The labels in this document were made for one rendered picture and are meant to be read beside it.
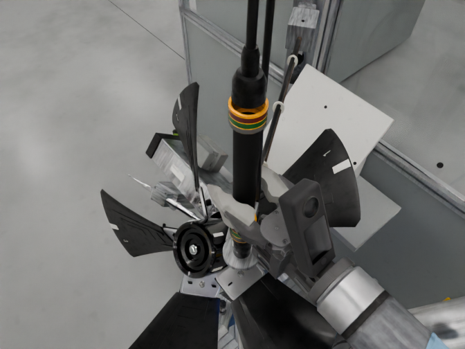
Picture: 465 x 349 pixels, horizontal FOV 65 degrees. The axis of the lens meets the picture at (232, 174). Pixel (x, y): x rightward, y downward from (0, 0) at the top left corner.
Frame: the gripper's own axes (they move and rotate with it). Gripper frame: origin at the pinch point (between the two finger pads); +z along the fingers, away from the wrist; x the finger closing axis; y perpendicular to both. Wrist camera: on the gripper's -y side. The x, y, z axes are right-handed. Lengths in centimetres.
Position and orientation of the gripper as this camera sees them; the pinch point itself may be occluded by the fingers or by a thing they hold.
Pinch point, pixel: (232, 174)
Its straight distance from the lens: 53.2
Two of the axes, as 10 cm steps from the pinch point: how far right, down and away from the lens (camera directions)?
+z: -6.3, -6.2, 4.7
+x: 7.7, -5.0, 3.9
